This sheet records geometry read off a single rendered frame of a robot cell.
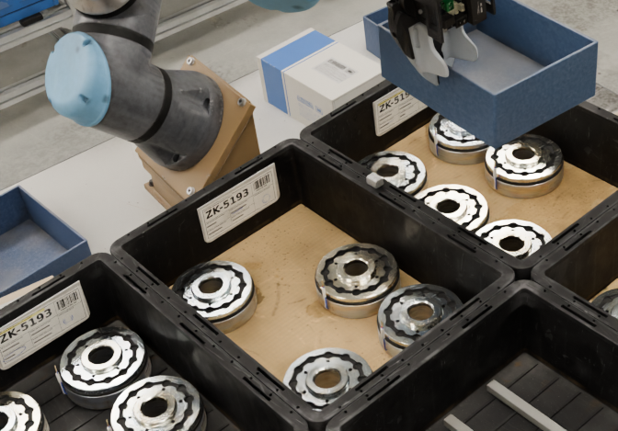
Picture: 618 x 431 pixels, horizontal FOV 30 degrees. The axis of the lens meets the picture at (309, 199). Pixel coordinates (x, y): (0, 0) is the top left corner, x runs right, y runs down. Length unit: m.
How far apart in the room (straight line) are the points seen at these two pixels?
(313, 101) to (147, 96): 0.35
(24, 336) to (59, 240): 0.42
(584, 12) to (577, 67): 2.28
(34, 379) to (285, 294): 0.32
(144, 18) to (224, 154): 0.22
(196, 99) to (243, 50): 1.84
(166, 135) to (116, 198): 0.24
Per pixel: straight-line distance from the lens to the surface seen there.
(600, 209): 1.38
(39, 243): 1.82
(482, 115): 1.24
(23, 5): 3.26
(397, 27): 1.20
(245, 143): 1.69
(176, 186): 1.73
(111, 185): 1.90
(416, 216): 1.37
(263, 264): 1.49
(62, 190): 1.92
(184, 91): 1.67
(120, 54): 1.61
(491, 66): 1.37
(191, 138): 1.67
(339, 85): 1.86
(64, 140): 3.31
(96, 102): 1.59
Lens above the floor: 1.82
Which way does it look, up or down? 39 degrees down
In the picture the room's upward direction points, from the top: 9 degrees counter-clockwise
